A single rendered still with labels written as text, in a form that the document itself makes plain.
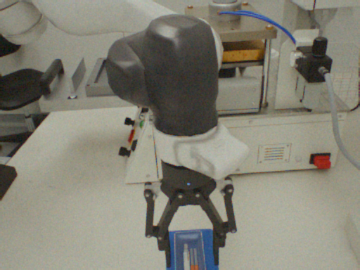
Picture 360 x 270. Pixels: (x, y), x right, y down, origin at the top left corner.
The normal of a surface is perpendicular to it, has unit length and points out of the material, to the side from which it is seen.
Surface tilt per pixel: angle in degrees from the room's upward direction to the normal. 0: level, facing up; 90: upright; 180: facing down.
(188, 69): 85
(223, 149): 17
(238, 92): 90
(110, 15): 102
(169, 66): 81
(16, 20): 116
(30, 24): 110
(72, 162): 0
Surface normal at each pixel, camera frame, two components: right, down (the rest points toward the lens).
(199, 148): 0.11, -0.68
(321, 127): 0.04, 0.52
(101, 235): -0.05, -0.85
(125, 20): -0.04, 0.75
